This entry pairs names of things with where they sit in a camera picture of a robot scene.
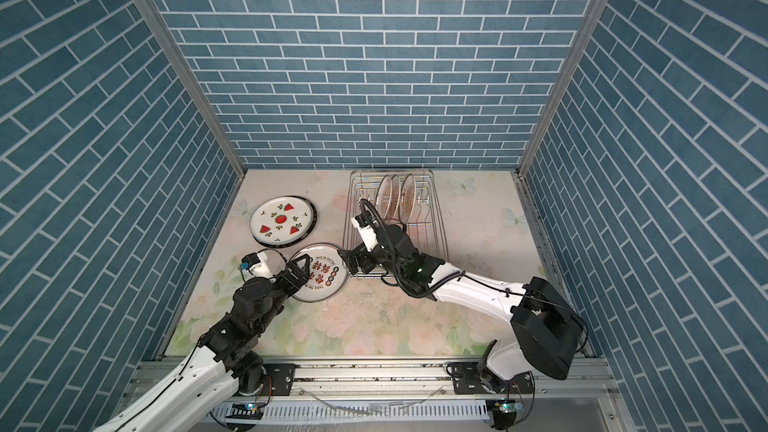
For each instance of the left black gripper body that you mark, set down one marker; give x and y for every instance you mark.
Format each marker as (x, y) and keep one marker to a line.
(278, 297)

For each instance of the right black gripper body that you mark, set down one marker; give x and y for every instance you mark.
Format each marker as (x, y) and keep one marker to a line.
(380, 257)

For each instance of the patterned brown white plate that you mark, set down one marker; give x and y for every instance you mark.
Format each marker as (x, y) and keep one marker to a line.
(328, 273)

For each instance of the strawberry print blue rim plate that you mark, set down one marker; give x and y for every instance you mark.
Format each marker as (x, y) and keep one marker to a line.
(282, 220)

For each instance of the red rim white plate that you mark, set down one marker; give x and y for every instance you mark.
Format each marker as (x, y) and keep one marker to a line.
(383, 196)

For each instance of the dark patterned rim plate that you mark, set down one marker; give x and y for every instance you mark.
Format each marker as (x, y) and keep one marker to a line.
(311, 231)

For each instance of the sunburst white plate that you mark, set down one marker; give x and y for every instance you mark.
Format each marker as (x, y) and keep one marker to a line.
(407, 198)
(394, 197)

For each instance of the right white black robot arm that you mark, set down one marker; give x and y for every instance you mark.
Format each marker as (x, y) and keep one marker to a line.
(546, 332)

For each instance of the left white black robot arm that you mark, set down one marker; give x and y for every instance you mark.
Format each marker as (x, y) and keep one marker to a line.
(223, 361)

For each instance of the left green circuit board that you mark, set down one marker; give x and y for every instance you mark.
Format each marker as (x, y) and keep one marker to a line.
(245, 411)

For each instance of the green circuit board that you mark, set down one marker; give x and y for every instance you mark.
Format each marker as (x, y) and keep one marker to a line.
(504, 409)
(245, 411)

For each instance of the right green circuit board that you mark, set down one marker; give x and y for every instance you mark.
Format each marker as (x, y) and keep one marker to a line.
(504, 409)

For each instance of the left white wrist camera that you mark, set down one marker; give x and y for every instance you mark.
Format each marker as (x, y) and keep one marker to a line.
(255, 264)

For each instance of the silver wire dish rack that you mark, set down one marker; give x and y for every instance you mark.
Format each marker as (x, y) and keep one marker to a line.
(425, 227)

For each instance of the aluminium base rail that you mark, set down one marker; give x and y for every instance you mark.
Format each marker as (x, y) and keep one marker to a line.
(325, 390)

